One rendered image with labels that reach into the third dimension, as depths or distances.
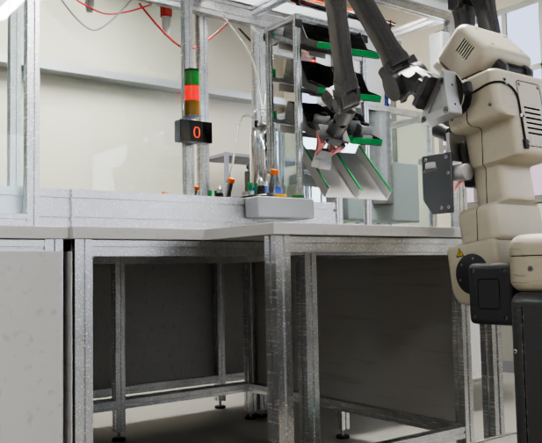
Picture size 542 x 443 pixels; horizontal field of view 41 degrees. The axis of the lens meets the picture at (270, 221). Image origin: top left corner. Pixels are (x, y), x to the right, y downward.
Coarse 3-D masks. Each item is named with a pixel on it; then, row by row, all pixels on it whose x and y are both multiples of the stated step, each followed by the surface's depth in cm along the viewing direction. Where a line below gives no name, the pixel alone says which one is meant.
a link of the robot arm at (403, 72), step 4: (404, 68) 191; (408, 68) 191; (412, 68) 189; (416, 68) 189; (420, 68) 189; (396, 72) 190; (400, 72) 190; (404, 72) 188; (408, 72) 188; (412, 72) 188; (400, 76) 189; (404, 76) 187; (408, 76) 186; (404, 80) 188; (404, 84) 189; (404, 88) 189; (408, 92) 190; (404, 96) 191; (400, 100) 194; (404, 100) 193
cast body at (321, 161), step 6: (324, 150) 243; (318, 156) 242; (324, 156) 242; (330, 156) 243; (312, 162) 246; (318, 162) 242; (324, 162) 241; (330, 162) 242; (318, 168) 244; (324, 168) 242
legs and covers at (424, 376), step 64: (64, 256) 180; (128, 256) 187; (192, 256) 351; (256, 256) 364; (320, 256) 324; (384, 256) 292; (64, 320) 179; (256, 320) 371; (320, 320) 330; (384, 320) 298; (448, 320) 271; (64, 384) 178; (256, 384) 362; (320, 384) 329; (384, 384) 297; (448, 384) 271
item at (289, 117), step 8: (288, 104) 270; (304, 104) 274; (312, 104) 275; (288, 112) 270; (304, 112) 275; (312, 112) 277; (328, 112) 269; (288, 120) 270; (304, 120) 259; (312, 120) 278; (304, 128) 259; (312, 128) 254
